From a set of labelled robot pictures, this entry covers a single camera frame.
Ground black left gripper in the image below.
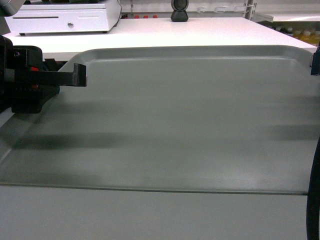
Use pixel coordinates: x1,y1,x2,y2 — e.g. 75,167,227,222
0,36,87,114

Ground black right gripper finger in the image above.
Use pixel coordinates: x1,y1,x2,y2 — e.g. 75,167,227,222
310,45,320,76

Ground grey silver serving tray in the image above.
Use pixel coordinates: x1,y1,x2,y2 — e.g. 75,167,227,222
0,45,320,195

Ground white checkout counter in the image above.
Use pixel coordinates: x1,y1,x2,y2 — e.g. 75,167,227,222
5,17,316,61

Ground white cash drawer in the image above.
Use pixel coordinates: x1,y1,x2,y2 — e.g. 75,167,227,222
4,0,122,35

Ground red cap sauce bottles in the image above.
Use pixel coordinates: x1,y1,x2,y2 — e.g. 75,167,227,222
133,14,158,19

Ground black barcode scanner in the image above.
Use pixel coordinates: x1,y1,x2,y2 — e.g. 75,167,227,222
170,0,189,23

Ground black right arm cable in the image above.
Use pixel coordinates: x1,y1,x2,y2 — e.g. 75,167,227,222
305,136,320,240

